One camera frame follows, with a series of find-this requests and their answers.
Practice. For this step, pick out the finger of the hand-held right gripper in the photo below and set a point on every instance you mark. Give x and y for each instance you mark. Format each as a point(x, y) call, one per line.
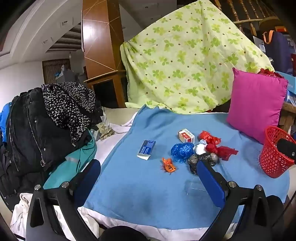
point(286, 148)

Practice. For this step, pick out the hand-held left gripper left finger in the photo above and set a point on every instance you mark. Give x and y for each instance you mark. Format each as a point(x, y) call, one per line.
point(89, 176)

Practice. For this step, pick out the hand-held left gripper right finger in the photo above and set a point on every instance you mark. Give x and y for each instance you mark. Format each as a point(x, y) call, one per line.
point(211, 183)

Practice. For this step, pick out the red plastic mesh basket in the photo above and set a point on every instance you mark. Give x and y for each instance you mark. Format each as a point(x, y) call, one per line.
point(274, 153)

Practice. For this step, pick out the black plastic bag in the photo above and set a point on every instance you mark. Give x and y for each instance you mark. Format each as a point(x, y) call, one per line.
point(204, 159)

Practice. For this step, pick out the red plastic bag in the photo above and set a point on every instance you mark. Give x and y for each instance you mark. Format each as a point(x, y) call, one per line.
point(209, 139)
point(222, 150)

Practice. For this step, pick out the white plastic bag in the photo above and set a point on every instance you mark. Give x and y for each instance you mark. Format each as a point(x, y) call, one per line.
point(200, 149)

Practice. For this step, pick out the light blue face mask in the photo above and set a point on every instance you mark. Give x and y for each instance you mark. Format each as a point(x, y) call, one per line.
point(202, 141)

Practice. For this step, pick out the blue plastic bag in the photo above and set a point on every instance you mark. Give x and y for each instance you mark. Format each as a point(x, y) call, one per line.
point(181, 151)

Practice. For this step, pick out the orange wrapper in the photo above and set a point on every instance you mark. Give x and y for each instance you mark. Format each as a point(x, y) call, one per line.
point(168, 165)

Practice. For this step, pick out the small red and white box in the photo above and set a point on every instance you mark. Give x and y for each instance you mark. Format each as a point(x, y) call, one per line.
point(186, 136)

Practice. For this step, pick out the blue and white box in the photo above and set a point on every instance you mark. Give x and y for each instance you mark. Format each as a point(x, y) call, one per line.
point(146, 149)

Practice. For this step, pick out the clear plastic film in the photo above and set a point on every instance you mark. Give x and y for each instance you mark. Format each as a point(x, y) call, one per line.
point(195, 187)

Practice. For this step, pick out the teal garment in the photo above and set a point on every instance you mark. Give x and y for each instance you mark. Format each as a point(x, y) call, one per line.
point(76, 155)

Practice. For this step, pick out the rough wooden table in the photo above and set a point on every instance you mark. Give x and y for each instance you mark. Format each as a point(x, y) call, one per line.
point(288, 113)

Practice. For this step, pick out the beige patterned cloth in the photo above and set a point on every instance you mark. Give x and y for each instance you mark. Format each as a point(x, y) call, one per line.
point(105, 132)

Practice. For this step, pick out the white and blue packet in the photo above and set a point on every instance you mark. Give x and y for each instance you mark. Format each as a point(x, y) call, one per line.
point(291, 97)

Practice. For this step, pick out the magenta pillow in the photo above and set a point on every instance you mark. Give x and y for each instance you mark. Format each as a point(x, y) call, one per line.
point(254, 104)

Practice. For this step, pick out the blue blanket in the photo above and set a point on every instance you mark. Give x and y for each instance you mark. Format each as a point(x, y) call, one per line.
point(150, 185)

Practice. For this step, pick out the light blue cardboard box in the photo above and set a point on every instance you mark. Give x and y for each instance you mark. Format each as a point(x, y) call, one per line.
point(288, 81)

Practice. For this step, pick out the black white-dotted garment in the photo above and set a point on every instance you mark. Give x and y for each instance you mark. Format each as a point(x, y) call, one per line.
point(67, 106)

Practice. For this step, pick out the shiny red bag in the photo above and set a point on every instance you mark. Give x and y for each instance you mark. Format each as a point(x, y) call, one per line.
point(268, 72)

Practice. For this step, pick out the blue garment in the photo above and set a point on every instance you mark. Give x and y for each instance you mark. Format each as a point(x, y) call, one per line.
point(2, 120)

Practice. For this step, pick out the brown woven blind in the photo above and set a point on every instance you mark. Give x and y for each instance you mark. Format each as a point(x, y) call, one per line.
point(55, 69)

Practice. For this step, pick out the green clover print quilt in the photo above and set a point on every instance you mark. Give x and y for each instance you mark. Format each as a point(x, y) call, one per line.
point(185, 58)

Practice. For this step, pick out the brown wooden cabinet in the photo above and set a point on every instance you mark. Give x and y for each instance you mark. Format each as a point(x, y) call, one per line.
point(101, 46)

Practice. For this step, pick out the wooden stair railing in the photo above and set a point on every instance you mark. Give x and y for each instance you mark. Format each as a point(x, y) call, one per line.
point(242, 11)

